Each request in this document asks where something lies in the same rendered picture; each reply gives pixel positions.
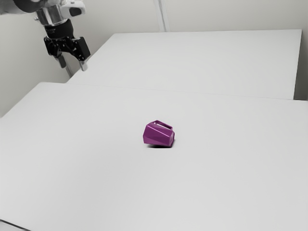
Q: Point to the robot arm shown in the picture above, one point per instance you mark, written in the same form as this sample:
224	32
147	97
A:
51	12

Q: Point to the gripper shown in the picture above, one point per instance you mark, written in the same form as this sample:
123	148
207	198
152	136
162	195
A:
58	30

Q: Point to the purple faceted mug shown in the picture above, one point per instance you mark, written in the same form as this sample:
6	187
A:
157	137

